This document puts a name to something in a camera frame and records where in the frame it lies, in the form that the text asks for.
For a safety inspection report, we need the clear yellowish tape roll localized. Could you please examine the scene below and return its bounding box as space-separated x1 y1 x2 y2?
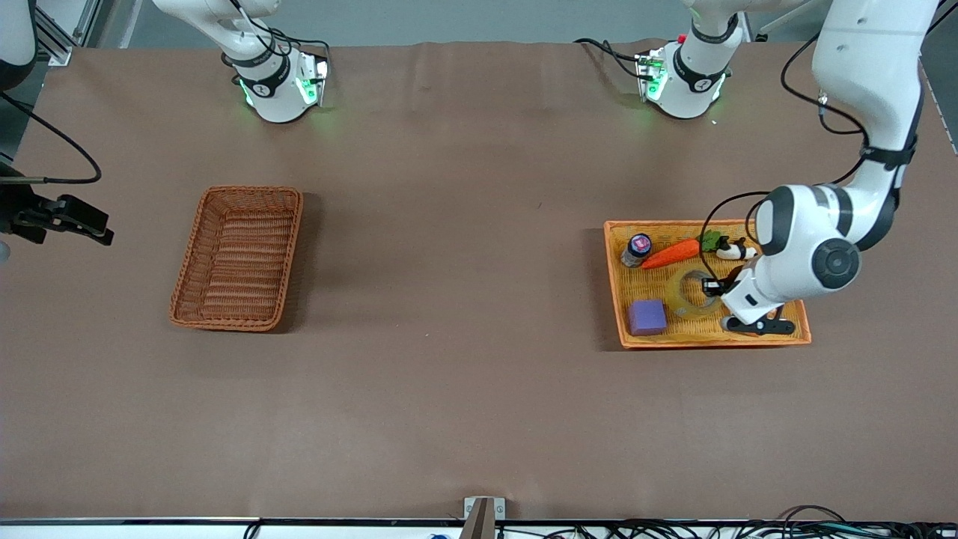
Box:
668 268 727 324

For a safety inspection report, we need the orange yellow wicker basket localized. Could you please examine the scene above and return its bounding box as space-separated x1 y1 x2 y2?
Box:
603 218 813 350

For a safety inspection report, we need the brown wicker basket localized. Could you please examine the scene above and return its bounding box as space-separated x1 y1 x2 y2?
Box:
168 186 305 332

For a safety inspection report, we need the black white panda toy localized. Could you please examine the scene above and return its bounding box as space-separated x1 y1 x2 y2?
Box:
715 237 758 262

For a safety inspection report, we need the orange toy carrot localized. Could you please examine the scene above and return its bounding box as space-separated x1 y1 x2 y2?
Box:
641 230 723 270

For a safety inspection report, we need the purple cube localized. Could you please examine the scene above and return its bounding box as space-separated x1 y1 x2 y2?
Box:
627 299 668 337

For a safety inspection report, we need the small jar with blue lid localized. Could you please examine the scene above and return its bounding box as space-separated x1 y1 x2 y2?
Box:
620 233 653 269

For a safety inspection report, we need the brown table cover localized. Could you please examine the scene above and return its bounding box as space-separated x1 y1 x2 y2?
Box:
0 39 958 523

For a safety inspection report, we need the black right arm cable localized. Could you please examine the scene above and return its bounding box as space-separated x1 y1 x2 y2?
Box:
0 93 102 185

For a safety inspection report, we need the aluminium frame profile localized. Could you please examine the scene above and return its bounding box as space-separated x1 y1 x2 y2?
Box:
30 0 102 67

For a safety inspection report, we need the black cable bundle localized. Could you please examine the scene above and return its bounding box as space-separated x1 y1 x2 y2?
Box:
494 505 958 539

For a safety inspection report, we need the black left base cable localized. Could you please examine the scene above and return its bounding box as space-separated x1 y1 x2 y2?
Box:
574 37 652 79

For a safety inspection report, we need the black base cable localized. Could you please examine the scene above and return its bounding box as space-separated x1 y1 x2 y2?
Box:
266 28 332 61
574 37 652 79

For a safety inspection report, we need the black right base cable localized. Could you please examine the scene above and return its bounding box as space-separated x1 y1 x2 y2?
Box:
266 28 332 61

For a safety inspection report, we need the metal table edge bracket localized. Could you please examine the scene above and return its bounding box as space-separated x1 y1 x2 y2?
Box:
463 496 506 539

